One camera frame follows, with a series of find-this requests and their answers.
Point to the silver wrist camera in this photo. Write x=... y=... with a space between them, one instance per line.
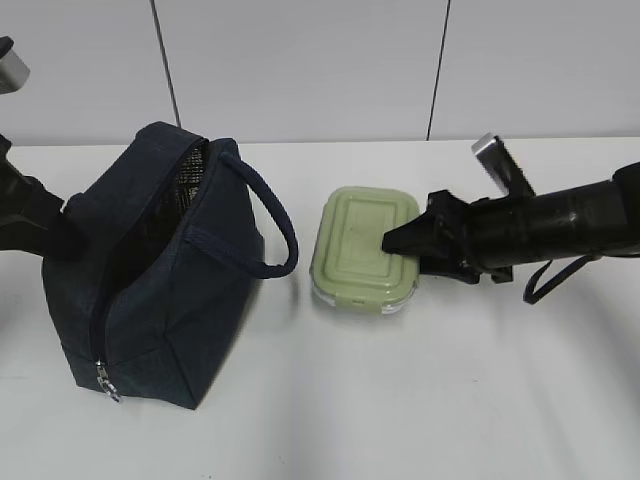
x=13 y=71
x=497 y=161

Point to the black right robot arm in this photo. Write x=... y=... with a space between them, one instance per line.
x=599 y=219

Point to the green lid glass container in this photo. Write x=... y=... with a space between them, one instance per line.
x=349 y=269

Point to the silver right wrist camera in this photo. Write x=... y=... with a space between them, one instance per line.
x=497 y=161

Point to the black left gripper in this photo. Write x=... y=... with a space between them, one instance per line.
x=31 y=216

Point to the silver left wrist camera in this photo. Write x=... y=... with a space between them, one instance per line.
x=13 y=71

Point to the dark navy lunch bag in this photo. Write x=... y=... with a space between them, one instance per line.
x=179 y=230

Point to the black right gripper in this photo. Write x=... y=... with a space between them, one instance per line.
x=457 y=238

